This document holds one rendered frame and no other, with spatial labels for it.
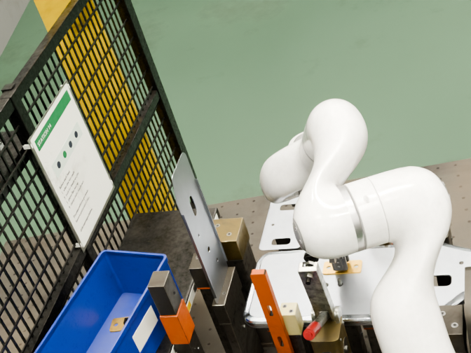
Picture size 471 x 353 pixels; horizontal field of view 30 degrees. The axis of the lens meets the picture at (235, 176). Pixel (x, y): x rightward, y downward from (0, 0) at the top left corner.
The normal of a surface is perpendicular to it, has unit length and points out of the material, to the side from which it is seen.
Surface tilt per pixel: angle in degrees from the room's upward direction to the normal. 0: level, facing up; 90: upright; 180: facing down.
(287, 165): 57
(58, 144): 90
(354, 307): 0
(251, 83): 0
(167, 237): 0
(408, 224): 72
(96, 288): 90
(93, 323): 90
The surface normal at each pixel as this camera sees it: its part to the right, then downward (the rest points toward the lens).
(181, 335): -0.20, 0.63
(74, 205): 0.94, -0.08
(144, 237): -0.26, -0.77
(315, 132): -0.90, -0.13
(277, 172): -0.71, 0.13
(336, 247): 0.12, 0.63
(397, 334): -0.48, 0.15
